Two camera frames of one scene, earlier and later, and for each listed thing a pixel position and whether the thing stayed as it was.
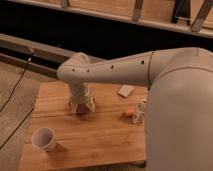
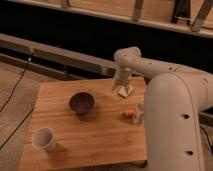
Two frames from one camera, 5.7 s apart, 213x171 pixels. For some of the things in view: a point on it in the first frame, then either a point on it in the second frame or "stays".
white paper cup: [44, 138] stays
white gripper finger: [74, 107] → [115, 88]
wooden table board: [57, 138] stays
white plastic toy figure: [139, 115] stays
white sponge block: [125, 90] stays
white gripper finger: [91, 106] → [128, 88]
